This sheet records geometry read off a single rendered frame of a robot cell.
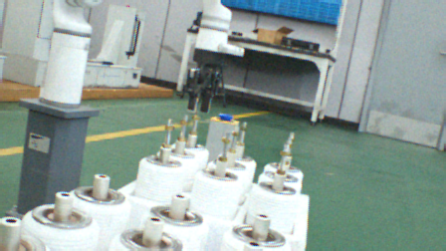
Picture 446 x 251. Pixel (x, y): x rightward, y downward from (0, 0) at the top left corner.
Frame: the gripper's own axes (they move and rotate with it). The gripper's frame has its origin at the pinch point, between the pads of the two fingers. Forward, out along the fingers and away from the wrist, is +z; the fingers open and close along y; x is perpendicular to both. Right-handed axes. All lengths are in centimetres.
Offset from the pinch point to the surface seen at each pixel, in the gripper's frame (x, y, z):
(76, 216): 18, 63, 10
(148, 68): -310, -444, 16
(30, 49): -201, -130, 4
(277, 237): 39, 46, 10
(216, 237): 22.3, 26.5, 20.2
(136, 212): 6.6, 30.7, 19.4
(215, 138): -0.3, -14.1, 9.0
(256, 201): 26.6, 21.0, 12.6
